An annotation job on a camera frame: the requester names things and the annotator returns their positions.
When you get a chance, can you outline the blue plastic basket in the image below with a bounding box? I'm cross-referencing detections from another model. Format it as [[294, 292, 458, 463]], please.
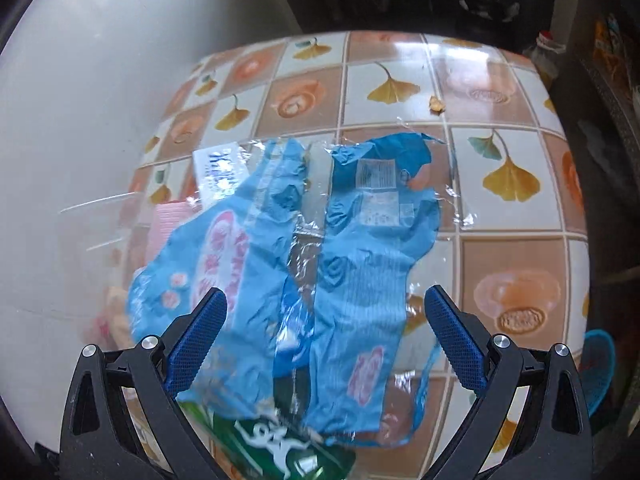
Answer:
[[581, 329, 617, 419]]

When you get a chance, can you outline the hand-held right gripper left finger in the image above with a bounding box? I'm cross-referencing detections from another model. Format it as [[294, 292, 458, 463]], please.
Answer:
[[59, 287, 228, 480]]

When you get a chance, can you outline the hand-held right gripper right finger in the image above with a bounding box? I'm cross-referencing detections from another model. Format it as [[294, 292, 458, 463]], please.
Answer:
[[424, 284, 596, 480]]

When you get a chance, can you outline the ginkgo leaf patterned tablecloth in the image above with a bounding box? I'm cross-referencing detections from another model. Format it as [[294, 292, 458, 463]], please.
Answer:
[[112, 31, 592, 480]]

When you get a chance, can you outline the blue plastic wrapper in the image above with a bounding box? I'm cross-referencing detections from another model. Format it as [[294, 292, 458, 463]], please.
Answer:
[[126, 132, 442, 438]]

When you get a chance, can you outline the pink sponge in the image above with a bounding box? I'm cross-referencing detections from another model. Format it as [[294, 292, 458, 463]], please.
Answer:
[[149, 201, 203, 263]]

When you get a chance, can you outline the orange snack packet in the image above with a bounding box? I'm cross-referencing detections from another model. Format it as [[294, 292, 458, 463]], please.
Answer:
[[593, 13, 627, 79]]

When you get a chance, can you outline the green snack bag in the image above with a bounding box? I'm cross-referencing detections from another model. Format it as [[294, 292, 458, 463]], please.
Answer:
[[180, 399, 357, 480]]

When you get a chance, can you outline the red-capped white bottle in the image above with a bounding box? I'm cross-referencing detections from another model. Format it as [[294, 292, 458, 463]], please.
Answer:
[[529, 31, 569, 79]]

